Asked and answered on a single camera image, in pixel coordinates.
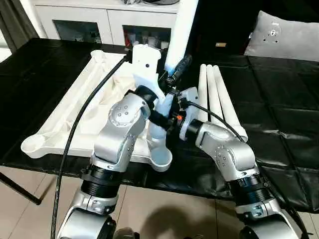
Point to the white plastic table leg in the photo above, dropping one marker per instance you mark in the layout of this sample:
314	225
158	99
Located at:
225	99
204	84
179	37
213	94

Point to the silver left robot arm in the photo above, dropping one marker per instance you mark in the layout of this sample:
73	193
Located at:
119	117

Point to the black cabinet with yellow label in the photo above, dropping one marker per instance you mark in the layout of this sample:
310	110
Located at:
211	25

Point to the small red item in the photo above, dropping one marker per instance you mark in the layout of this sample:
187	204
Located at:
127	37

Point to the dark round object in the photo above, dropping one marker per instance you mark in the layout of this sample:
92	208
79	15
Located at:
162	1

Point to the white plastic table top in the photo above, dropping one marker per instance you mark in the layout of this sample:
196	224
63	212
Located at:
82	94

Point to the white cabinet with glass doors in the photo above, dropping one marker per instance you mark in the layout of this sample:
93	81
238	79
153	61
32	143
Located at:
109	20

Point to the black padded mat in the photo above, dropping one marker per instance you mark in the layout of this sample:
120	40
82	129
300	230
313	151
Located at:
274	99

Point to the grey pillow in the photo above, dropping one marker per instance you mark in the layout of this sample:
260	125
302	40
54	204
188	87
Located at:
286	37

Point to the black stand leg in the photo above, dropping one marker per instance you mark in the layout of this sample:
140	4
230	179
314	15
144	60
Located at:
20	189

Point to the grey curtain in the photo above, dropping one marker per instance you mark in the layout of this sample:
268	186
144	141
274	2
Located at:
15	25

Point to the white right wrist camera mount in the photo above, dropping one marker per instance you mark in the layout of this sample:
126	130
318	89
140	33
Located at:
190	94

